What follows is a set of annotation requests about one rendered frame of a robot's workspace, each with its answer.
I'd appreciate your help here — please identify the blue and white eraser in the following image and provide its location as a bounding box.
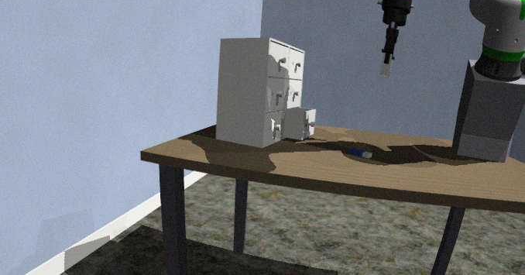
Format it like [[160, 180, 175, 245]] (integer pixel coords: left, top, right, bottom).
[[349, 148, 372, 158]]

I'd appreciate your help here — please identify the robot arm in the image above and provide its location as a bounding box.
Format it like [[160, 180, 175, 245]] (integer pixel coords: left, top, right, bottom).
[[377, 0, 525, 81]]

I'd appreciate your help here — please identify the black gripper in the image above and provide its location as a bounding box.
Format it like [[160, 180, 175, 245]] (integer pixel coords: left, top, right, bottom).
[[380, 10, 407, 78]]

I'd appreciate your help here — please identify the white chest of drawers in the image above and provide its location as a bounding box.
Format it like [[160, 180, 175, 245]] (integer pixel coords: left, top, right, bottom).
[[216, 37, 304, 148]]

